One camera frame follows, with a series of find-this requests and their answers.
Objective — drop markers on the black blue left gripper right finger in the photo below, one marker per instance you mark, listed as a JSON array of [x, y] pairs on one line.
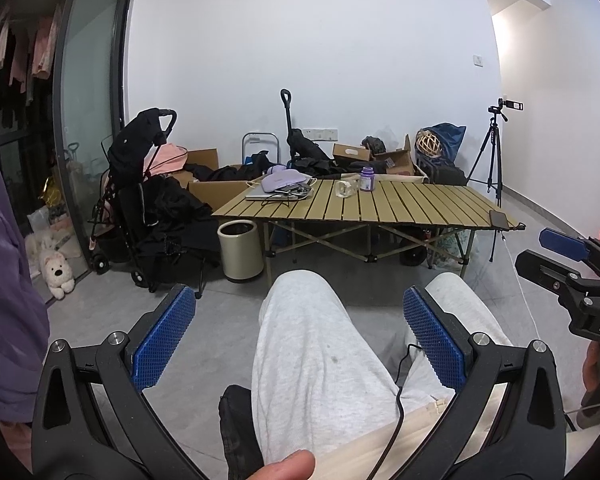
[[505, 420]]

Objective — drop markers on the large cardboard box left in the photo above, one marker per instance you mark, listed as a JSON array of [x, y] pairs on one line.
[[215, 194]]

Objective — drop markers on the purple white bottle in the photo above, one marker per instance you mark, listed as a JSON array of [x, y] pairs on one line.
[[366, 181]]

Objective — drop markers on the black smartphone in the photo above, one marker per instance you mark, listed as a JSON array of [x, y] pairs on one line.
[[498, 220]]

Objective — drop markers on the blue chair with wicker ball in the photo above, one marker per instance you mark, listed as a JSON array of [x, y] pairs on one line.
[[436, 149]]

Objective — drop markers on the person's left thumb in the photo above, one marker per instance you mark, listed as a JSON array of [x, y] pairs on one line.
[[299, 465]]

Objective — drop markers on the black camcorder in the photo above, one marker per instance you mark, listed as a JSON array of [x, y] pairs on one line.
[[499, 108]]

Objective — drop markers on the cream round trash bin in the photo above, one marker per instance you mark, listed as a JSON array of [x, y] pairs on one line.
[[241, 251]]

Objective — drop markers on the lavender pouch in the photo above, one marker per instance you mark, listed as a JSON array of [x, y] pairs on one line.
[[282, 179]]

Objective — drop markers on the black baby stroller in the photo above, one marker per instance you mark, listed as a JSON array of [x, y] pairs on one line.
[[147, 220]]

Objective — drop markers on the clear glass mug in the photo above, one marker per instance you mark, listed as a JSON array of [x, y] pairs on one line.
[[345, 188]]

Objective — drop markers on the open cardboard box right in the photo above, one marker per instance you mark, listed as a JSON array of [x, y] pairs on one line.
[[398, 161]]

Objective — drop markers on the person's grey trouser legs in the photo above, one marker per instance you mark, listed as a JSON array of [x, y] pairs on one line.
[[316, 385]]

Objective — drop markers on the white plush dog toy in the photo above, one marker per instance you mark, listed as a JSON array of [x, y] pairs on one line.
[[56, 273]]

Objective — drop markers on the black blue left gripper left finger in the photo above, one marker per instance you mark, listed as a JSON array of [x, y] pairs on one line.
[[91, 418]]

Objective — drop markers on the hanging pink clothes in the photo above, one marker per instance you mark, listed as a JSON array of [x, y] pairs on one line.
[[27, 48]]

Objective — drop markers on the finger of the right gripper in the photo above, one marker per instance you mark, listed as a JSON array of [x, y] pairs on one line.
[[551, 275], [585, 250]]

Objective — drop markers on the person's right hand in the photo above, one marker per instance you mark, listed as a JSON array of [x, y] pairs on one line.
[[590, 373]]

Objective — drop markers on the white wall power strip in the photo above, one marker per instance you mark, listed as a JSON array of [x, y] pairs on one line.
[[321, 134]]

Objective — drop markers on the pile of black clothes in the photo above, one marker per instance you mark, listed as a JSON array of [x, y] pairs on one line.
[[258, 167]]

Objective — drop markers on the glass sliding door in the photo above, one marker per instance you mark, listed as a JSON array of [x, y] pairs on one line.
[[88, 108]]

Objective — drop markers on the white light switch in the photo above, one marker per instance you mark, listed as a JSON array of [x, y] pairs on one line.
[[478, 60]]

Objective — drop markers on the tan folding slat table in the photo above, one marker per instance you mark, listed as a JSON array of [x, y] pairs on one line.
[[396, 217]]

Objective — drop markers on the purple jacket sleeve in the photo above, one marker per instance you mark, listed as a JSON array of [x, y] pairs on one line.
[[24, 326]]

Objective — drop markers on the brown cardboard box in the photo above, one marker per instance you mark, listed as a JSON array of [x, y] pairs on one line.
[[351, 152]]

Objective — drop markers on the silver laptop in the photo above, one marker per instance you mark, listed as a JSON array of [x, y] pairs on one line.
[[290, 193]]

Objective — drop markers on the metal frame folding stool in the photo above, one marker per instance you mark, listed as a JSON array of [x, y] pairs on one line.
[[256, 142]]

